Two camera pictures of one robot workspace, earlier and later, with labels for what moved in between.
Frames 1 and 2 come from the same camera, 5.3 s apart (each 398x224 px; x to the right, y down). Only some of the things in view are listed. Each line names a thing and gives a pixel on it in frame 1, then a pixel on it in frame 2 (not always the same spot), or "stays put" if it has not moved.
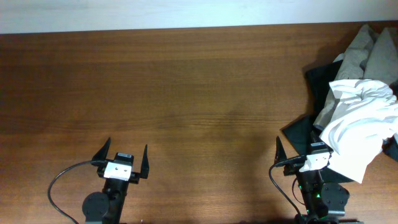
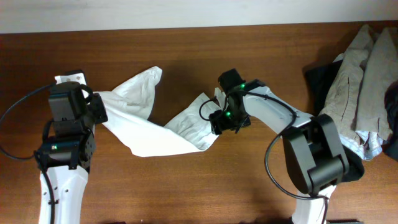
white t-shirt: x=365 y=116 to x=130 y=113
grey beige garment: x=367 y=57 stays put
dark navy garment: x=390 y=145 stays put
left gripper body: x=134 y=177 to x=100 y=109
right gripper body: x=289 y=170 to x=221 y=121
